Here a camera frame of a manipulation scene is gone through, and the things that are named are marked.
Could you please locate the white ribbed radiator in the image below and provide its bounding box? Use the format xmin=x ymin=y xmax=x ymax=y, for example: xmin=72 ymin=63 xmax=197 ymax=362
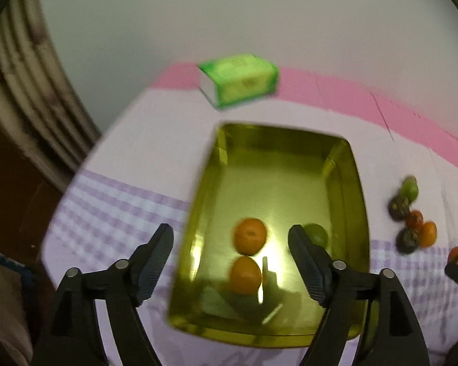
xmin=0 ymin=0 xmax=100 ymax=195

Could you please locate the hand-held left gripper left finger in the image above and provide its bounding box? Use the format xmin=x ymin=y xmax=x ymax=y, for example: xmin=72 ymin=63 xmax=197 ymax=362
xmin=31 ymin=224 xmax=175 ymax=366

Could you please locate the green tissue box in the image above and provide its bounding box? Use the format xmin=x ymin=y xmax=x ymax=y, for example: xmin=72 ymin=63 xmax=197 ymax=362
xmin=198 ymin=53 xmax=279 ymax=109

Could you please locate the dark brown wooden furniture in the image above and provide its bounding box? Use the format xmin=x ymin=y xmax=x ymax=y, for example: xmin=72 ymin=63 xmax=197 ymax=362
xmin=0 ymin=110 xmax=67 ymax=271

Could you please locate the orange mandarin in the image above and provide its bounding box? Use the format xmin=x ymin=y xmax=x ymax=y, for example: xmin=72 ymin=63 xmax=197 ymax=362
xmin=233 ymin=217 xmax=268 ymax=256
xmin=419 ymin=222 xmax=438 ymax=248

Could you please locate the gold mirrored metal tray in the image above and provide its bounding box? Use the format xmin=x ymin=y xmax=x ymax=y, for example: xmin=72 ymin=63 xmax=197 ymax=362
xmin=167 ymin=123 xmax=370 ymax=349

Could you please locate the pink and purple checkered tablecloth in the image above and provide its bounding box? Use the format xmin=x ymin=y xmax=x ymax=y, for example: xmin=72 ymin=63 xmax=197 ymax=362
xmin=40 ymin=62 xmax=458 ymax=366

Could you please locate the dark brown round fruit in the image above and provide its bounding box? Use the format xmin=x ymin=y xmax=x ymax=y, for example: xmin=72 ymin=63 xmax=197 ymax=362
xmin=389 ymin=197 xmax=410 ymax=221
xmin=396 ymin=229 xmax=420 ymax=254

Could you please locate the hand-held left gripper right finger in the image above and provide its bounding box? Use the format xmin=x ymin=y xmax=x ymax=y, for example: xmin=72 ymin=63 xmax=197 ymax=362
xmin=288 ymin=225 xmax=430 ymax=366

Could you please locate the green lime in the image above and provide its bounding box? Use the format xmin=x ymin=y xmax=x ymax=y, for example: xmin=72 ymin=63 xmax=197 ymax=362
xmin=401 ymin=176 xmax=420 ymax=201
xmin=303 ymin=223 xmax=329 ymax=248

